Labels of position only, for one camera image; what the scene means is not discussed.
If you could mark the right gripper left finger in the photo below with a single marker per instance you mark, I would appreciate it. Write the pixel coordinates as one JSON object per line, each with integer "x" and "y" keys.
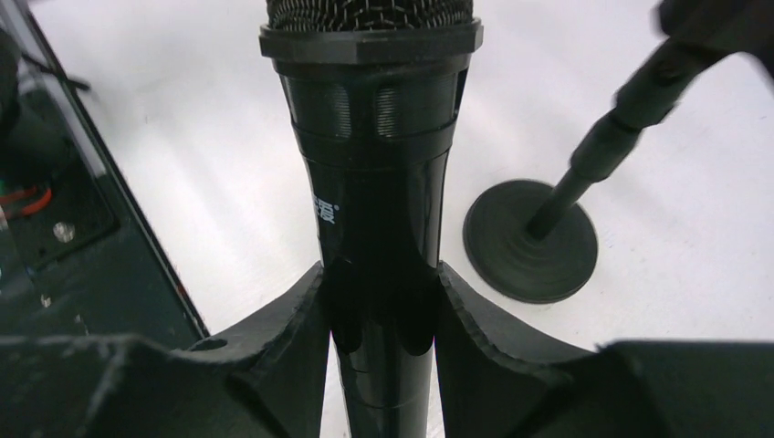
{"x": 263, "y": 377}

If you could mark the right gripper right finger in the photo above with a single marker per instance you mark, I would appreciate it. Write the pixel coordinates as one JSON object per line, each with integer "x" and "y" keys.
{"x": 499, "y": 377}

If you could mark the round base mic stand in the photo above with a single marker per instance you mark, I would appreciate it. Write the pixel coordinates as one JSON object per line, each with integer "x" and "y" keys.
{"x": 532, "y": 241}

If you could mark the black microphone orange end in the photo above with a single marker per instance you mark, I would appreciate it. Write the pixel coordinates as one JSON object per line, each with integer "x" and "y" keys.
{"x": 374, "y": 90}

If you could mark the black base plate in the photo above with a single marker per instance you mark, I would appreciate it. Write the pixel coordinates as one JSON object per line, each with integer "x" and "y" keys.
{"x": 87, "y": 263}

